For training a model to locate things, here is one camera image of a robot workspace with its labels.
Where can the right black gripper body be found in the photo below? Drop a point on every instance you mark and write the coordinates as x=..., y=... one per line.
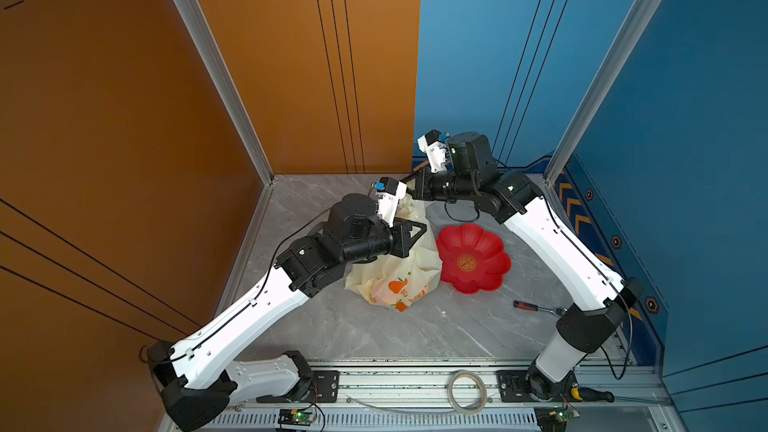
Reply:
x=450, y=186

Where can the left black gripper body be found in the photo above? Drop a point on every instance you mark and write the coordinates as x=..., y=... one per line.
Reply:
x=377, y=243

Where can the cream plastic bag orange prints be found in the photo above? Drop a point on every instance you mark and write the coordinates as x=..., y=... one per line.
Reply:
x=398, y=283

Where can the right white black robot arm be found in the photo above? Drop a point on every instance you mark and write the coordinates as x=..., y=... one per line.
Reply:
x=601, y=298

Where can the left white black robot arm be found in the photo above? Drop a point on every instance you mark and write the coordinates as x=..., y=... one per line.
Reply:
x=200, y=376

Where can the red flower-shaped plate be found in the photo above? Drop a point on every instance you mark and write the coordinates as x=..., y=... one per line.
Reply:
x=473, y=259

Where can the red black ratchet wrench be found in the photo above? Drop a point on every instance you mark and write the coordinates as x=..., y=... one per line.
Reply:
x=536, y=308

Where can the coiled clear tube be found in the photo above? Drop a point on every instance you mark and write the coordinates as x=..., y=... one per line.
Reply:
x=467, y=393

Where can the left green circuit board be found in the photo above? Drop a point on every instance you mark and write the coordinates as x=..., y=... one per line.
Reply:
x=296, y=419

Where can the green circuit board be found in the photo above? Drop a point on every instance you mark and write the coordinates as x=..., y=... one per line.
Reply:
x=555, y=419
x=296, y=419

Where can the right green circuit board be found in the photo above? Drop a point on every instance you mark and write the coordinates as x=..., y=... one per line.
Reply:
x=555, y=419

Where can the yellow black screwdriver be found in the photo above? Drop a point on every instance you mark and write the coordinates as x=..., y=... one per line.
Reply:
x=585, y=394

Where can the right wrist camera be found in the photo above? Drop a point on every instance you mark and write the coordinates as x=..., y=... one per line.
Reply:
x=436, y=151

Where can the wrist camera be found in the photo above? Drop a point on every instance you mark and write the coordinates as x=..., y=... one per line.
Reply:
x=389, y=192
x=436, y=151

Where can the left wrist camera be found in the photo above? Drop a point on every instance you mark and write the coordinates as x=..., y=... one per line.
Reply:
x=389, y=192

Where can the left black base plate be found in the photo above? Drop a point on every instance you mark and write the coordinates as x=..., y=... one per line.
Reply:
x=320, y=387

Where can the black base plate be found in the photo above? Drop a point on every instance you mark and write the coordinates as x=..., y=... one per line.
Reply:
x=513, y=385
x=320, y=387

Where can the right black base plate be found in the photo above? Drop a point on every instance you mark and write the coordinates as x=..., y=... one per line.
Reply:
x=513, y=385

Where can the aluminium rail frame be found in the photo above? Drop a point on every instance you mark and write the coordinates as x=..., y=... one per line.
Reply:
x=402, y=395

